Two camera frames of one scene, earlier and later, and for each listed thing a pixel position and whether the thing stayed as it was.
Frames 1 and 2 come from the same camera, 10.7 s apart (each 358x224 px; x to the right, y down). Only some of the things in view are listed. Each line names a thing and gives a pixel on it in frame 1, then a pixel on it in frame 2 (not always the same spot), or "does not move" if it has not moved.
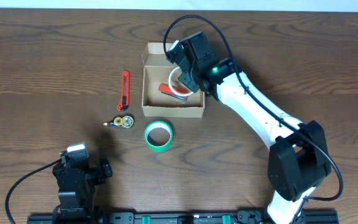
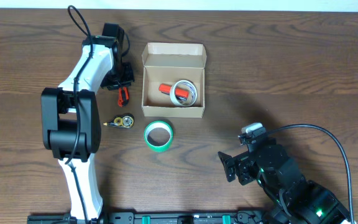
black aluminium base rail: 181,217 does not move
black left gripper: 103,170 → 120,79
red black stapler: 165,89 does not move
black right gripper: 187,78 → 239,168
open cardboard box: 156,68 does not move
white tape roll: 170,85 → 183,93
